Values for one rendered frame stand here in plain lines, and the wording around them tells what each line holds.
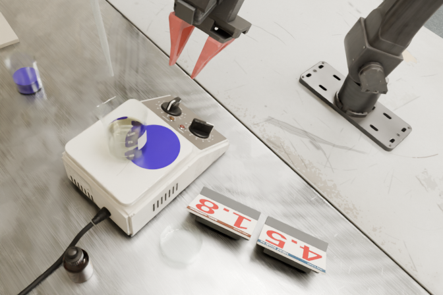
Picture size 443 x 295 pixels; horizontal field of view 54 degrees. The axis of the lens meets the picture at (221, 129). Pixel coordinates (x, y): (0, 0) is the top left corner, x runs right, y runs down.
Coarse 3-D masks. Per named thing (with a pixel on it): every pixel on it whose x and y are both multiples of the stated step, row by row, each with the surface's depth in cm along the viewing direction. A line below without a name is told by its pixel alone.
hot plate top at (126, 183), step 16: (96, 128) 57; (80, 144) 55; (96, 144) 55; (80, 160) 54; (96, 160) 54; (112, 160) 54; (176, 160) 55; (96, 176) 53; (112, 176) 53; (128, 176) 53; (144, 176) 53; (160, 176) 54; (112, 192) 52; (128, 192) 52; (144, 192) 52
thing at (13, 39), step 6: (0, 12) 79; (0, 18) 78; (0, 24) 77; (6, 24) 77; (0, 30) 76; (6, 30) 76; (12, 30) 76; (0, 36) 75; (6, 36) 75; (12, 36) 76; (0, 42) 74; (6, 42) 75; (12, 42) 75; (0, 48) 75
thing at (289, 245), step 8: (264, 232) 58; (272, 232) 59; (264, 240) 56; (272, 240) 57; (280, 240) 57; (288, 240) 58; (296, 240) 59; (280, 248) 55; (288, 248) 56; (296, 248) 57; (304, 248) 58; (312, 248) 59; (304, 256) 56; (312, 256) 56; (320, 256) 57; (320, 264) 55
